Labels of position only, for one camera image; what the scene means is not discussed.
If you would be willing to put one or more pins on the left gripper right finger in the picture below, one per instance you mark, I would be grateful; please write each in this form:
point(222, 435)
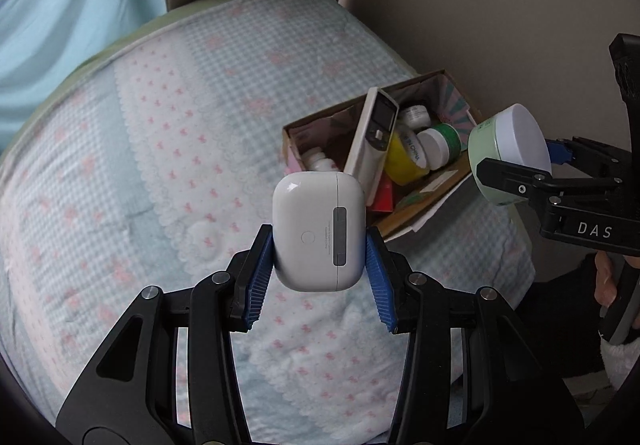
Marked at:
point(469, 376)

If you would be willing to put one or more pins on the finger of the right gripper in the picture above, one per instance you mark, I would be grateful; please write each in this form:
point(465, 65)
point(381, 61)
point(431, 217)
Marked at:
point(591, 157)
point(503, 183)

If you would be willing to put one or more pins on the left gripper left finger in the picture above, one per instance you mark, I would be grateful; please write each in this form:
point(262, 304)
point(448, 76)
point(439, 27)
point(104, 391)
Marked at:
point(165, 373)

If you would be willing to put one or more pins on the pale green cream jar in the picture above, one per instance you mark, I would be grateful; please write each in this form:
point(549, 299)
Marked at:
point(514, 136)

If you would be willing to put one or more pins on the green label white jar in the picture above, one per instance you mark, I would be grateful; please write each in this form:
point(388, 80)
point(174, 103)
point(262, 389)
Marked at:
point(440, 142)

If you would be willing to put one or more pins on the yellow tape roll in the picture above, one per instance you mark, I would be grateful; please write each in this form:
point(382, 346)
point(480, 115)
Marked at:
point(405, 161)

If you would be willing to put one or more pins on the cardboard box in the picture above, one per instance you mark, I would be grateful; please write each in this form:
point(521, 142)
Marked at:
point(333, 129)

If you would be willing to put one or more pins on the red medicine box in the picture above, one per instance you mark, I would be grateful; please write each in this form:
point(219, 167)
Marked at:
point(383, 201)

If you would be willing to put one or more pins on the white remote control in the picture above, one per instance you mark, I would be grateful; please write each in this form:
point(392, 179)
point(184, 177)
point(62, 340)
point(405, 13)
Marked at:
point(366, 158)

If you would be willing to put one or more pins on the white earbuds case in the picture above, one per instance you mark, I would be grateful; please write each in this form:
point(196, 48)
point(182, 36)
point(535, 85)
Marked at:
point(319, 231)

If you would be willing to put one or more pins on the white pill bottle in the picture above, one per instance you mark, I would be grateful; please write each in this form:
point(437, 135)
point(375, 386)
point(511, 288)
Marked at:
point(315, 159)

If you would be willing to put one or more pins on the person's right hand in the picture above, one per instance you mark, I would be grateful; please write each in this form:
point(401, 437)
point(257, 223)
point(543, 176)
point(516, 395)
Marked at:
point(606, 290)

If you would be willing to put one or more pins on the light blue hanging cloth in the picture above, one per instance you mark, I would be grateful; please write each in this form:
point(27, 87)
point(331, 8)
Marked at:
point(42, 41)

